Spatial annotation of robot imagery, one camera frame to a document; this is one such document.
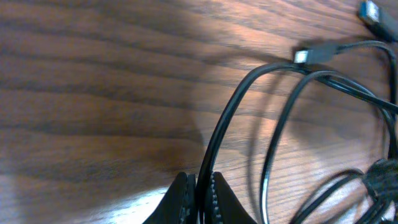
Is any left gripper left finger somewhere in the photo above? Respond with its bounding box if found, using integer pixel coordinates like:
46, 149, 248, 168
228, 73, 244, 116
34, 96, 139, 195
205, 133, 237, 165
143, 172, 196, 224

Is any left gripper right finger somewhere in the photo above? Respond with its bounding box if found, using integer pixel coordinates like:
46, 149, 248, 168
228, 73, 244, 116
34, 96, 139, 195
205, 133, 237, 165
205, 172, 256, 224

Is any black usb cable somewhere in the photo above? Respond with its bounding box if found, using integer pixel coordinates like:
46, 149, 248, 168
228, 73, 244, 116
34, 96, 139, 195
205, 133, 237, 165
357, 0, 398, 43
195, 40, 398, 224

